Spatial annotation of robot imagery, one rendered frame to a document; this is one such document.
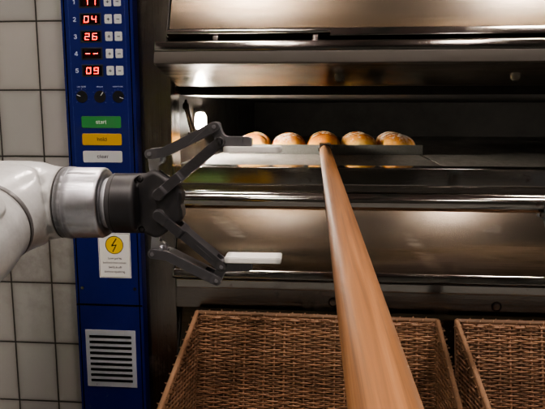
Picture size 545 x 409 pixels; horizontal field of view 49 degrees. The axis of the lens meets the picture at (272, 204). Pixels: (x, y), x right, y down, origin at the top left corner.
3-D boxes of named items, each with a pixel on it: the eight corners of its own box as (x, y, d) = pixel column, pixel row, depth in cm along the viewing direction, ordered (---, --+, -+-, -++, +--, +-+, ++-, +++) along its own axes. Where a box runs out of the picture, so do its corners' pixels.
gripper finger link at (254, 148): (226, 151, 75) (225, 144, 75) (282, 151, 74) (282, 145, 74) (222, 152, 72) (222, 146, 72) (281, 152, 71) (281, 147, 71)
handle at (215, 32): (165, 56, 121) (168, 58, 123) (330, 55, 118) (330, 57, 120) (166, 27, 121) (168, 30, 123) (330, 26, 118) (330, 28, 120)
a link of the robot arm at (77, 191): (82, 230, 81) (125, 230, 80) (53, 245, 72) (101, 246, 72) (79, 163, 79) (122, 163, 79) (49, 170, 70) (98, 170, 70)
